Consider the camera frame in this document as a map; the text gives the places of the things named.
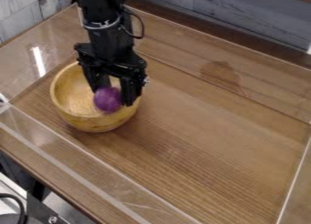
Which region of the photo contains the clear acrylic tray wall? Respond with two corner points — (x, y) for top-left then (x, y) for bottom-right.
(0, 100), (202, 224)

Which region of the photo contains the purple toy eggplant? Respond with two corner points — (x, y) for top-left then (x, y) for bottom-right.
(94, 87), (123, 113)

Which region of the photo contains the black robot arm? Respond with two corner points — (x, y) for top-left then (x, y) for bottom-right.
(75, 0), (147, 107)

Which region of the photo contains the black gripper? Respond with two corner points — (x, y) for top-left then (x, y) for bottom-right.
(75, 43), (147, 107)

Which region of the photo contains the black table mount bracket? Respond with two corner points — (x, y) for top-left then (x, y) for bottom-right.
(26, 183), (74, 224)

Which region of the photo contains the brown wooden bowl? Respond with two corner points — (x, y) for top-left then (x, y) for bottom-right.
(50, 62), (142, 132)

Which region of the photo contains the black cable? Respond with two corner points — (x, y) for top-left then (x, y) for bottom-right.
(0, 192), (28, 224)

